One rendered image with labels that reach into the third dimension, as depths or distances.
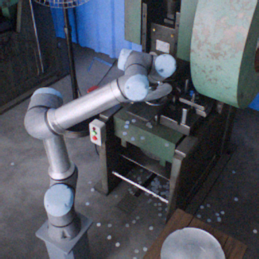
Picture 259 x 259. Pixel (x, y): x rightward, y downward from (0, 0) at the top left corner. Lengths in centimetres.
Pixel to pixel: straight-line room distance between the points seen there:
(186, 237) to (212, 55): 93
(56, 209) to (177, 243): 60
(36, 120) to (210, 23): 65
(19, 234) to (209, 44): 161
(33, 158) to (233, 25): 190
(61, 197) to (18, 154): 125
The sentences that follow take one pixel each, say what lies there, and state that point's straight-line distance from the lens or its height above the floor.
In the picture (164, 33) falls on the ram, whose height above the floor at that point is 114.
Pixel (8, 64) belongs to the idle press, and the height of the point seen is 36.
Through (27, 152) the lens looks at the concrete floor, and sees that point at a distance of 268.
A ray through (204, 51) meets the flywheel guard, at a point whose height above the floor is 129.
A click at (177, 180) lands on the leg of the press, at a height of 47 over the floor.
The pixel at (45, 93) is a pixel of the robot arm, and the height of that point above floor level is 109.
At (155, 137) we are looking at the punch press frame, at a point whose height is 63.
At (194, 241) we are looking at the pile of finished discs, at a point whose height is 36.
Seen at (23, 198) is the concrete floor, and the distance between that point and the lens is 240.
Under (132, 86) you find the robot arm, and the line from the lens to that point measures 102.
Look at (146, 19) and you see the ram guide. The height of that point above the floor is 119.
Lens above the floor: 184
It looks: 37 degrees down
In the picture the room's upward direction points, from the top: 2 degrees clockwise
